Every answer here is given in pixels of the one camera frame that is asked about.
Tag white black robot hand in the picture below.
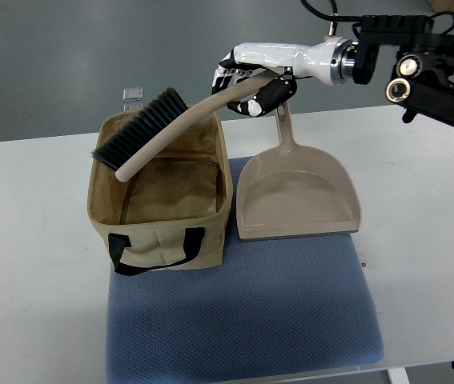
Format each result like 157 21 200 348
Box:
211 37 356 117

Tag yellow fabric bag black handle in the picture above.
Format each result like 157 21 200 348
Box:
87 114 233 276

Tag blue textured cushion mat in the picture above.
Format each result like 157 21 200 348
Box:
104 156 384 384

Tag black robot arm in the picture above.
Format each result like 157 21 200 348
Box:
302 2 454 126

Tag pink plastic dustpan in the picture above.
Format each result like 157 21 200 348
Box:
236 104 361 241

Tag pink hand broom black bristles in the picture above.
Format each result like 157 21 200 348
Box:
92 70 293 182

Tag clear plastic floor object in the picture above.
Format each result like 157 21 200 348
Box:
122 86 144 112

